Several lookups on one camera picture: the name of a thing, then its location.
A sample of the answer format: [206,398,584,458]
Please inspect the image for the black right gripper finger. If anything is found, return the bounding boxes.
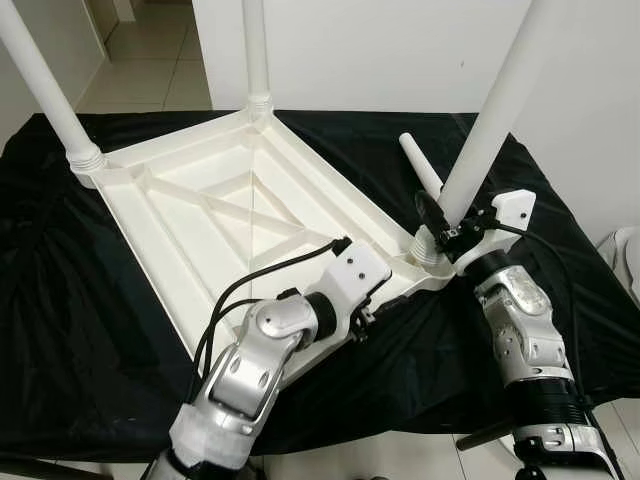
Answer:
[414,190,453,239]

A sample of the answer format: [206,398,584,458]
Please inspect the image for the white plastic table leg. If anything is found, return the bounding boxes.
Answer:
[415,0,557,267]
[0,0,107,177]
[400,133,444,201]
[243,0,274,121]

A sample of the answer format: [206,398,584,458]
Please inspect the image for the white plastic table top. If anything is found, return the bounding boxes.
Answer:
[75,108,457,389]

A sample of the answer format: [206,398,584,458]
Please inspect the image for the black tablecloth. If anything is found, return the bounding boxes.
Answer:
[0,108,640,456]

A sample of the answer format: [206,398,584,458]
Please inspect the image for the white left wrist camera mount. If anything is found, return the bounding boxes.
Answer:
[318,240,393,343]

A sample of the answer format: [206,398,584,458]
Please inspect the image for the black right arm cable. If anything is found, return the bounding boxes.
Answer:
[490,222,603,441]

